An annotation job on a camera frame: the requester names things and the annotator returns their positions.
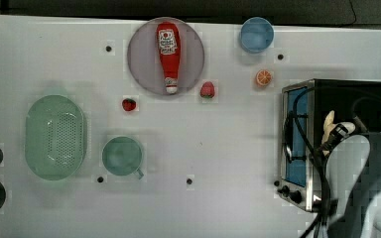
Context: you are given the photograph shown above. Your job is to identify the orange slice toy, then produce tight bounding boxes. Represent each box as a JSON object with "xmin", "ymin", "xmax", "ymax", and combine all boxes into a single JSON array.
[{"xmin": 255, "ymin": 69, "xmax": 273, "ymax": 87}]

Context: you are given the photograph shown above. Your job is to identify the pink plush strawberry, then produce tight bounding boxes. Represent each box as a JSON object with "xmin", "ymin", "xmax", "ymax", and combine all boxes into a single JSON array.
[{"xmin": 199, "ymin": 81, "xmax": 215, "ymax": 98}]

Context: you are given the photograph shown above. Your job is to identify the silver toaster oven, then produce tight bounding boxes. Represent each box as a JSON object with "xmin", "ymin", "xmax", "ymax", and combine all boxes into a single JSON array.
[{"xmin": 279, "ymin": 79, "xmax": 381, "ymax": 212}]

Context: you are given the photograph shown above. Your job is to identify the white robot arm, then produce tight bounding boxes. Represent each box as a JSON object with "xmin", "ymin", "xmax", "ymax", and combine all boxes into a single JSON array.
[{"xmin": 322, "ymin": 132, "xmax": 381, "ymax": 238}]

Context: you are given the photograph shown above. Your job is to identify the grey round plate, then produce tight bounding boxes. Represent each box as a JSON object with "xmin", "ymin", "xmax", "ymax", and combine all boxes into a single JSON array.
[{"xmin": 127, "ymin": 17, "xmax": 204, "ymax": 95}]

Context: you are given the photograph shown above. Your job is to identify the red plush ketchup bottle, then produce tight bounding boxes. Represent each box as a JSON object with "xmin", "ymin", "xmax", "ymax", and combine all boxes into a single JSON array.
[{"xmin": 156, "ymin": 21, "xmax": 182, "ymax": 94}]

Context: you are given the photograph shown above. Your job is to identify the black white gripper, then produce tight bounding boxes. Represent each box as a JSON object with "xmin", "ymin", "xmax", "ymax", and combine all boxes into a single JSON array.
[{"xmin": 317, "ymin": 124, "xmax": 348, "ymax": 152}]

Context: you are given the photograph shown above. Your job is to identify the green colander basket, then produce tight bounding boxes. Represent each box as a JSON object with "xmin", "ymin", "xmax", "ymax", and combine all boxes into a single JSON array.
[{"xmin": 25, "ymin": 95, "xmax": 86, "ymax": 180}]

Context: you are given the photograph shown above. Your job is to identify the red plush strawberry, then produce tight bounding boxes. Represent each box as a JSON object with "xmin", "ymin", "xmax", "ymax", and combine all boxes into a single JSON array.
[{"xmin": 122, "ymin": 98, "xmax": 137, "ymax": 112}]

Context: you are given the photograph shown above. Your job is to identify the blue bowl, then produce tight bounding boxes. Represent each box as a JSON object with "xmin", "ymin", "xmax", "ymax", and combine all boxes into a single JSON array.
[{"xmin": 239, "ymin": 17, "xmax": 275, "ymax": 54}]

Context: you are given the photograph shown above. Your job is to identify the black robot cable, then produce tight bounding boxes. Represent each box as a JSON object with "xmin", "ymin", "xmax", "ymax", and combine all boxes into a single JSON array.
[{"xmin": 292, "ymin": 86, "xmax": 332, "ymax": 238}]

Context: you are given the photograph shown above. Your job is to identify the green cup with handle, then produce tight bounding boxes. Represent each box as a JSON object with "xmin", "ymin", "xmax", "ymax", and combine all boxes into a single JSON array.
[{"xmin": 102, "ymin": 136, "xmax": 144, "ymax": 179}]

